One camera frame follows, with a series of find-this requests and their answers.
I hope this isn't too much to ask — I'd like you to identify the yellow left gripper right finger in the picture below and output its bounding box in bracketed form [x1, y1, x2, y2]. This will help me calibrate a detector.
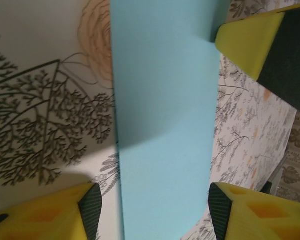
[208, 181, 300, 240]

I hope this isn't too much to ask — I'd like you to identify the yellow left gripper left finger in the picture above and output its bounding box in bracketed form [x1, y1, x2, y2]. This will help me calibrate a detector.
[0, 182, 103, 240]

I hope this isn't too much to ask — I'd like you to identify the light blue paper sheet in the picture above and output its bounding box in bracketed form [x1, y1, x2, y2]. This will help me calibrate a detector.
[109, 0, 222, 240]

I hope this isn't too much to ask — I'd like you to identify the floral patterned table cover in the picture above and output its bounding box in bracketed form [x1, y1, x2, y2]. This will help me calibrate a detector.
[0, 0, 298, 240]

